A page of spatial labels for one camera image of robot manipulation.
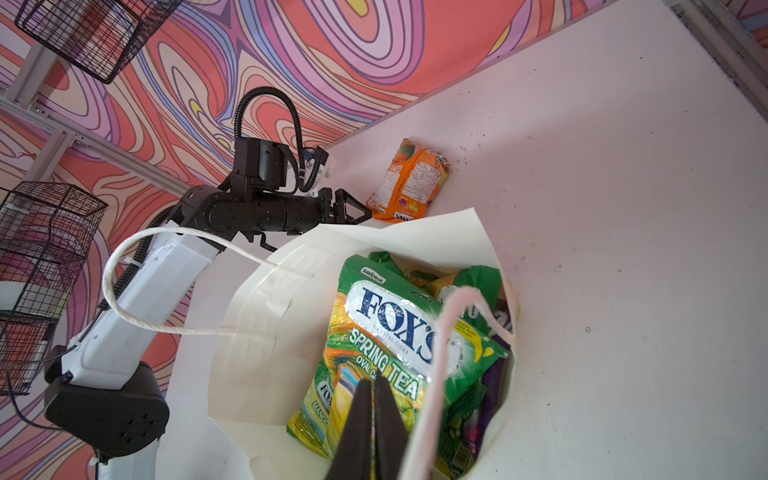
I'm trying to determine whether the purple berries candy bag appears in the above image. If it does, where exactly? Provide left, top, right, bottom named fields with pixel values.
left=462, top=299, right=512, bottom=460

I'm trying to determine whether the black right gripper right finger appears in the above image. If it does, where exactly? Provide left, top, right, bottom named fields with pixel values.
left=373, top=375, right=409, bottom=480

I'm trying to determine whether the black wire basket wall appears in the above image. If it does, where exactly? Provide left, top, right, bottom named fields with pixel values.
left=15, top=0, right=182, bottom=84
left=1, top=181, right=107, bottom=397

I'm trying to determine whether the black wire basket back wall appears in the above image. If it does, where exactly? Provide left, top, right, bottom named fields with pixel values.
left=15, top=0, right=182, bottom=84

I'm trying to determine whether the green candy bag top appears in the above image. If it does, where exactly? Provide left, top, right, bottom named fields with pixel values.
left=286, top=253, right=511, bottom=460

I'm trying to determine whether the black wire basket left wall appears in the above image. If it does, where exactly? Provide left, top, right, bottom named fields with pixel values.
left=1, top=181, right=107, bottom=397

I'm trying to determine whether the white floral paper bag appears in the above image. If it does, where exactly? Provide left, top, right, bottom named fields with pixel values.
left=100, top=206, right=520, bottom=480

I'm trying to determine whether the green candy bag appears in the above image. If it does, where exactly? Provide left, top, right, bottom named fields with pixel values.
left=286, top=253, right=511, bottom=460
left=426, top=266, right=502, bottom=309

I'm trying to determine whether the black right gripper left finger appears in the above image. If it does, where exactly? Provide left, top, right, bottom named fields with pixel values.
left=325, top=380, right=373, bottom=479

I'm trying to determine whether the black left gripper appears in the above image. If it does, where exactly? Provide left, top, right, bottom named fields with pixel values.
left=281, top=188, right=372, bottom=234

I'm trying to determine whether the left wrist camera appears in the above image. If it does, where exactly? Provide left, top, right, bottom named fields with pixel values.
left=232, top=136, right=330, bottom=193

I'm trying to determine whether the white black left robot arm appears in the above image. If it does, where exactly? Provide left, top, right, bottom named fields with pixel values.
left=44, top=186, right=371, bottom=479

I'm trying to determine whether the orange candy bag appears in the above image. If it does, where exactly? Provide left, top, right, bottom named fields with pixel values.
left=366, top=138, right=451, bottom=223

